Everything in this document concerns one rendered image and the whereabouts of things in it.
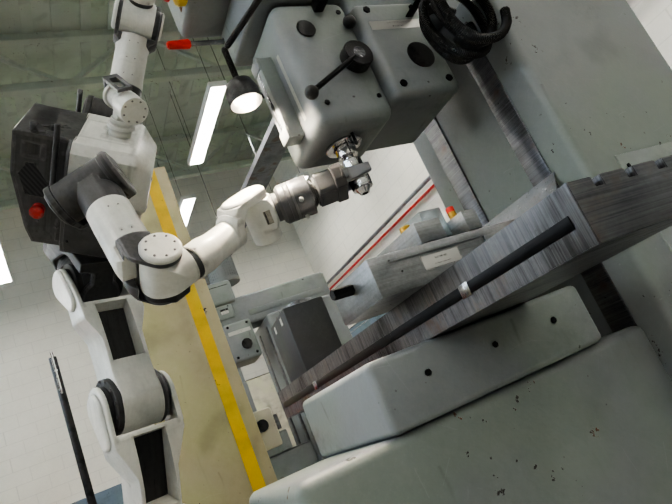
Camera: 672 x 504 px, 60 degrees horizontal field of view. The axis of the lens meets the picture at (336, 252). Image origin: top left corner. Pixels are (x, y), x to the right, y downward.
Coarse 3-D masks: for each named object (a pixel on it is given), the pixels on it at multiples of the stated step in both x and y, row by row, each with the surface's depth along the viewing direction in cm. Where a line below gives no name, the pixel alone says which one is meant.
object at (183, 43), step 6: (168, 42) 136; (174, 42) 137; (180, 42) 137; (186, 42) 138; (192, 42) 139; (198, 42) 140; (204, 42) 141; (210, 42) 141; (216, 42) 142; (222, 42) 143; (168, 48) 138; (174, 48) 137; (180, 48) 138; (186, 48) 139
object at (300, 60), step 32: (288, 32) 125; (320, 32) 128; (352, 32) 132; (288, 64) 125; (320, 64) 124; (288, 96) 128; (320, 96) 121; (352, 96) 124; (384, 96) 128; (320, 128) 121; (352, 128) 125; (320, 160) 133
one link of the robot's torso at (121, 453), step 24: (168, 384) 150; (96, 408) 139; (96, 432) 141; (144, 432) 142; (168, 432) 145; (120, 456) 136; (144, 456) 144; (168, 456) 146; (144, 480) 144; (168, 480) 147
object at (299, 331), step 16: (288, 304) 164; (304, 304) 162; (320, 304) 163; (288, 320) 159; (304, 320) 160; (320, 320) 161; (288, 336) 162; (304, 336) 159; (320, 336) 160; (336, 336) 161; (288, 352) 167; (304, 352) 157; (320, 352) 158; (288, 368) 173; (304, 368) 156
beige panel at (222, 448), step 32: (160, 192) 299; (160, 224) 292; (192, 288) 284; (160, 320) 273; (192, 320) 278; (160, 352) 267; (192, 352) 272; (224, 352) 278; (192, 384) 267; (224, 384) 271; (192, 416) 261; (224, 416) 266; (192, 448) 256; (224, 448) 260; (256, 448) 265; (192, 480) 251; (224, 480) 255; (256, 480) 259
